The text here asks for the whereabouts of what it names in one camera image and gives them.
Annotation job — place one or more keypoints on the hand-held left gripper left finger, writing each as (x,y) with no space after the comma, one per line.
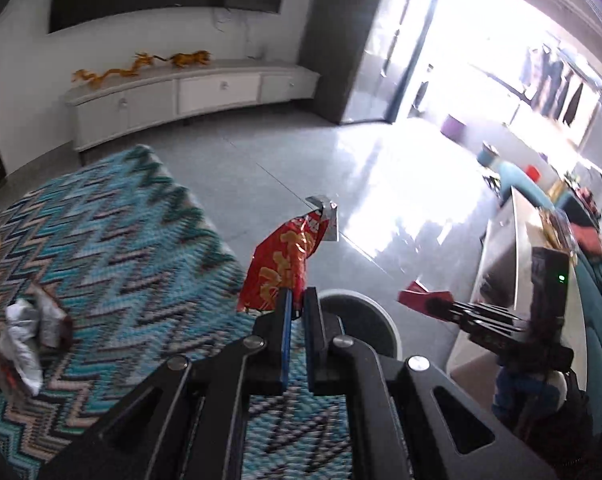
(286,332)

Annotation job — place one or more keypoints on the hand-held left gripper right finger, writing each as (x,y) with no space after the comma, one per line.
(309,332)

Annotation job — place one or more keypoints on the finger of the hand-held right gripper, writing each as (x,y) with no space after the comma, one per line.
(481,311)
(491,327)

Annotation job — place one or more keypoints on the red wrapper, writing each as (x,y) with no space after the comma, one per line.
(416,299)

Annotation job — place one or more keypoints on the white round trash can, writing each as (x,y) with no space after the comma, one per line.
(381,330)

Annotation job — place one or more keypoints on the red snack packet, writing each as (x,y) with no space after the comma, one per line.
(281,260)

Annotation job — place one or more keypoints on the white coffee table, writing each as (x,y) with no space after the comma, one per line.
(506,260)

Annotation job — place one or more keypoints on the teal chair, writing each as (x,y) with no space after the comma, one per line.
(521,185)

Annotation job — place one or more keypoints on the red cup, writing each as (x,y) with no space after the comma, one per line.
(533,174)

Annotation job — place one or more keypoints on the teal bin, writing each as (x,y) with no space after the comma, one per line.
(488,155)

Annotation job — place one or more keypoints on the teal zigzag knitted blanket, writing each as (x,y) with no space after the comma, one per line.
(121,240)

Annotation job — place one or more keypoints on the hanging clothes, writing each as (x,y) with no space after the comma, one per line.
(551,85)

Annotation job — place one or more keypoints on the brown wrapper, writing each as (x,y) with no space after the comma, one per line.
(53,320)

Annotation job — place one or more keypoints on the white television cabinet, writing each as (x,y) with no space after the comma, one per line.
(216,92)

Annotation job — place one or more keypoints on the white crumpled wrapper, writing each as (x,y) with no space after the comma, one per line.
(21,345)

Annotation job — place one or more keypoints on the grey double-door refrigerator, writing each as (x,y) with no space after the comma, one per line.
(331,60)

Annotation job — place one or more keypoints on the golden tiger figurine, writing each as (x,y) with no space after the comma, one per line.
(188,59)

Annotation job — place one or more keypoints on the golden dragon figurine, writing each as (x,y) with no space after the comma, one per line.
(143,61)

